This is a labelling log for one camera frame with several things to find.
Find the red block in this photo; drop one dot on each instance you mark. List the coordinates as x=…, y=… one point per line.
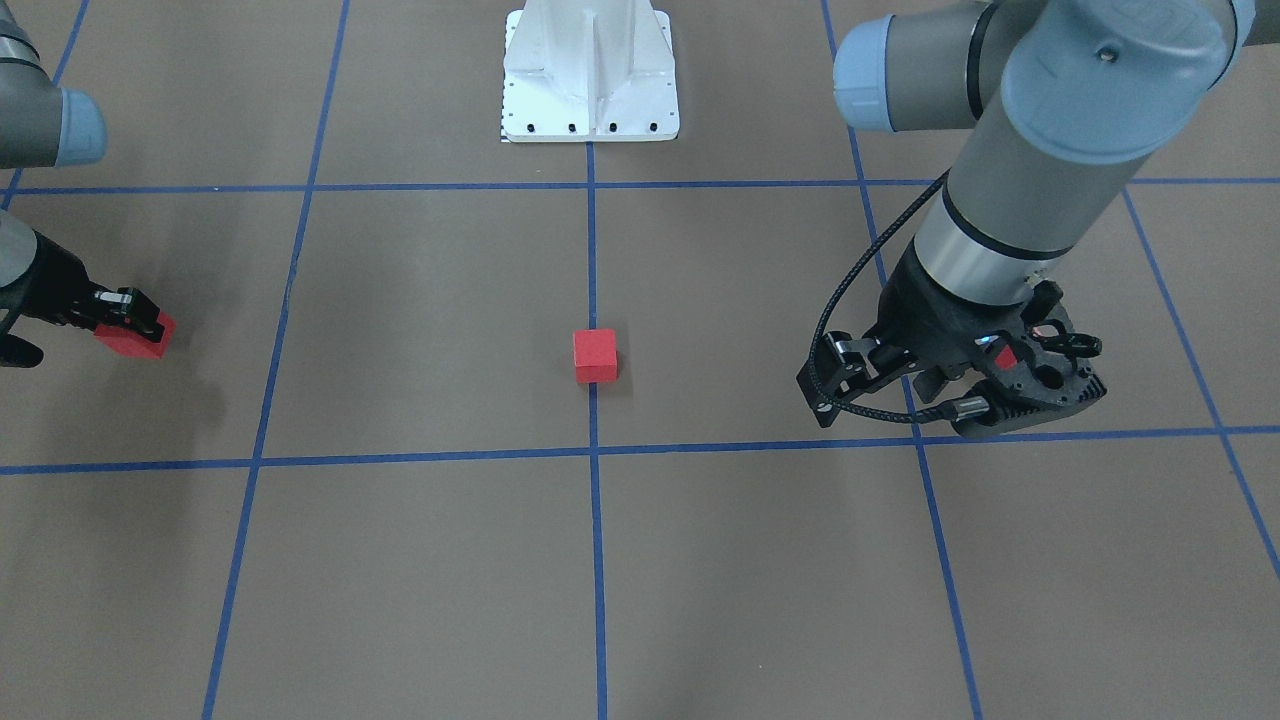
x=127, y=343
x=1006, y=359
x=595, y=356

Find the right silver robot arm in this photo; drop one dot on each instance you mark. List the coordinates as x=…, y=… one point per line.
x=44, y=125

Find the white pedestal column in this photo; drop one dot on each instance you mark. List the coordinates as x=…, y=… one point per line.
x=589, y=72

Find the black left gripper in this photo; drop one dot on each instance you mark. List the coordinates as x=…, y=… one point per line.
x=922, y=312

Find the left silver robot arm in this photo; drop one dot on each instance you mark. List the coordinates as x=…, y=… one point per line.
x=1064, y=102

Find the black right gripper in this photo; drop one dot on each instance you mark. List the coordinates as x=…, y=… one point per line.
x=52, y=290

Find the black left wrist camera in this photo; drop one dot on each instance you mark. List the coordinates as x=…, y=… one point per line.
x=1055, y=378

